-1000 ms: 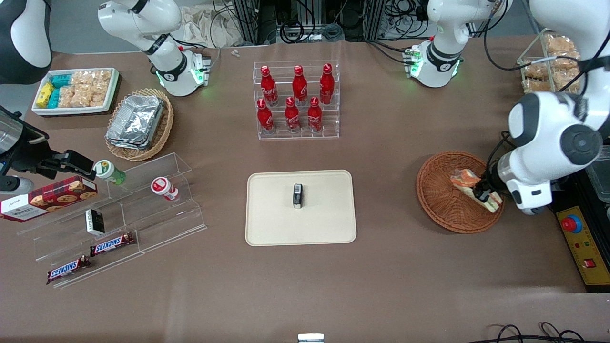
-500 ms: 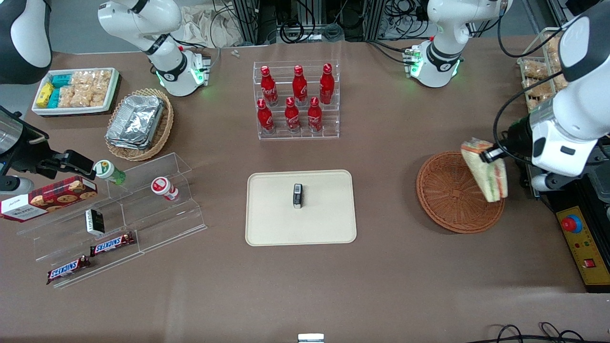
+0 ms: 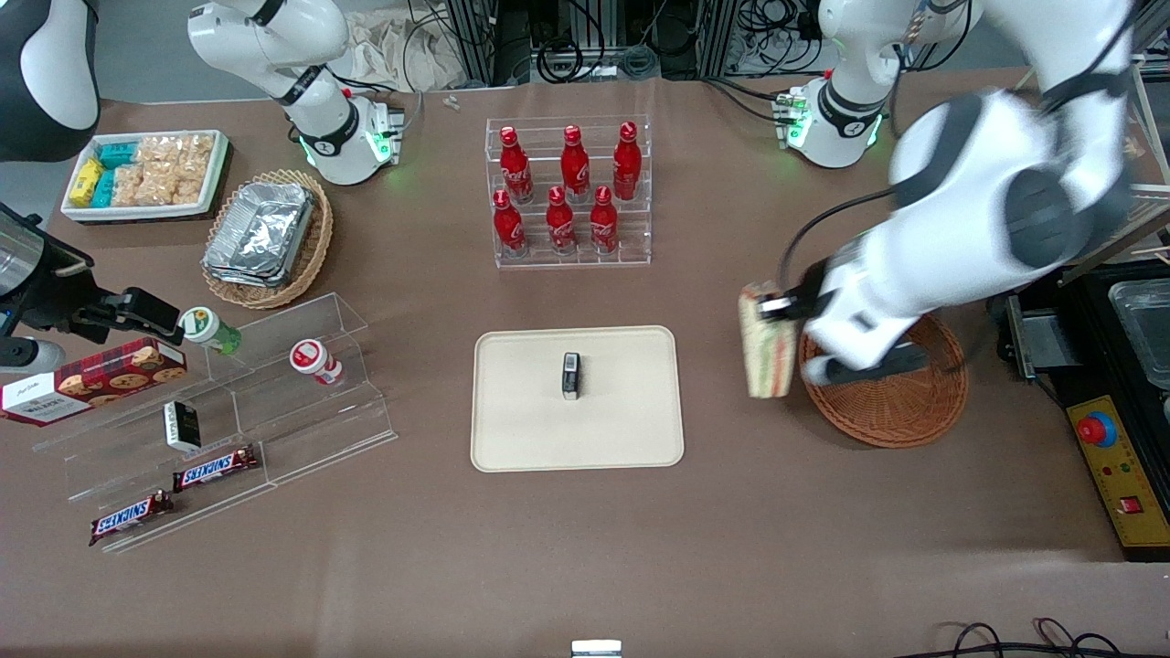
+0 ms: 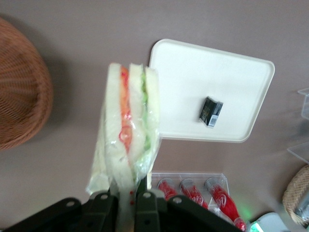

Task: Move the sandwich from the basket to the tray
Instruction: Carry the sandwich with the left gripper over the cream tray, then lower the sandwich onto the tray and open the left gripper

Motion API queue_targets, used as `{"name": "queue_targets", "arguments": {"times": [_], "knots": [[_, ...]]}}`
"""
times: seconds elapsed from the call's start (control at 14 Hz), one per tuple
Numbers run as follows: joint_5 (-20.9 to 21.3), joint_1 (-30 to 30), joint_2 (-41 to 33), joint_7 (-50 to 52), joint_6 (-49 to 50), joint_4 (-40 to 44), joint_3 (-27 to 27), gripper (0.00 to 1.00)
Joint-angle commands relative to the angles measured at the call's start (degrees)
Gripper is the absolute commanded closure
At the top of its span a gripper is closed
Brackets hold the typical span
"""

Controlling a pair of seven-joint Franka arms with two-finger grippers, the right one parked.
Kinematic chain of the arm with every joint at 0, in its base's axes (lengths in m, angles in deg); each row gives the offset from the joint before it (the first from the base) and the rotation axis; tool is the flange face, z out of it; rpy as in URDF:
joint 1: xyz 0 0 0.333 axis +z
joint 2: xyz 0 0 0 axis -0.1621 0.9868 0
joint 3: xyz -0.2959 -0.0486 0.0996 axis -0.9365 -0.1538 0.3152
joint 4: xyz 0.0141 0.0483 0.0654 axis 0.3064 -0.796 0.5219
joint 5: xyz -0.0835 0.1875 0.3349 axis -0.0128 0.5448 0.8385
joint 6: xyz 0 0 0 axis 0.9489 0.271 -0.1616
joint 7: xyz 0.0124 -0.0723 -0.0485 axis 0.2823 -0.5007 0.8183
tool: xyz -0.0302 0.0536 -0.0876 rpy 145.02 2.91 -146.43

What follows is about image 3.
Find green capped small bottle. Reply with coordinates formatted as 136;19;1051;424
180;306;243;356

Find crumpled beige cloth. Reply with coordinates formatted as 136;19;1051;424
343;11;469;90

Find oval tan wicker basket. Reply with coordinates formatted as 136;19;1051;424
201;169;335;310

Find yellow snack packet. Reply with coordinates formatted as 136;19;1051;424
70;157;104;207

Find triangular sandwich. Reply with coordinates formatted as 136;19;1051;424
739;281;799;400

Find brown Snickers bar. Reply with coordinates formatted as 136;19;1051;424
89;491;175;547
172;445;260;494

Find clear acrylic stepped shelf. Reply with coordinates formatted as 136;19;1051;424
32;292;399;555

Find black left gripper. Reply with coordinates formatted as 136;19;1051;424
757;259;838;324

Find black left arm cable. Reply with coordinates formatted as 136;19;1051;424
777;186;906;295

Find coiled black cable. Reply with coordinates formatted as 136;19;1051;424
535;37;586;85

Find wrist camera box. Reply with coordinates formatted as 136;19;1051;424
802;342;927;387
0;336;67;374

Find red cola bottle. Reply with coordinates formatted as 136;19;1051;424
498;126;535;204
613;122;643;202
590;186;621;255
546;186;578;256
493;189;528;258
560;125;591;204

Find black metal stand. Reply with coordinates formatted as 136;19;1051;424
1058;260;1170;435

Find red capped small bottle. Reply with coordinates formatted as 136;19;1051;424
290;339;346;387

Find clear plastic container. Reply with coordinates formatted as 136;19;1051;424
1108;279;1170;390

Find grey metal bracket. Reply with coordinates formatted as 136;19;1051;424
1005;292;1085;381

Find round brown wicker basket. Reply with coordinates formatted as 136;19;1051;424
799;311;970;449

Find black floor cables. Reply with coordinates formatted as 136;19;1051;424
914;619;1131;658

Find yellow emergency stop box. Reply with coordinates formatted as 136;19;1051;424
1068;395;1170;561

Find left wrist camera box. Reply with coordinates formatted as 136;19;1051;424
802;342;927;387

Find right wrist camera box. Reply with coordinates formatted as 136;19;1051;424
0;336;67;374

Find clear acrylic bottle rack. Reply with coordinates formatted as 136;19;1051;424
484;114;653;270

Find small black carton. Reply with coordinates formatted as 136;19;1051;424
164;400;203;451

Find white rectangular snack tray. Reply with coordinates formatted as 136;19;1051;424
60;130;230;224

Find stack of foil trays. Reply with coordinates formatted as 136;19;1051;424
201;181;317;290

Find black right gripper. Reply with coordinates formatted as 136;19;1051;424
16;236;185;346

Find red tartan cookie box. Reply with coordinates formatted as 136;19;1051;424
0;337;188;428

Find beige plastic tray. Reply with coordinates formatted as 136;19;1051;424
470;325;685;473

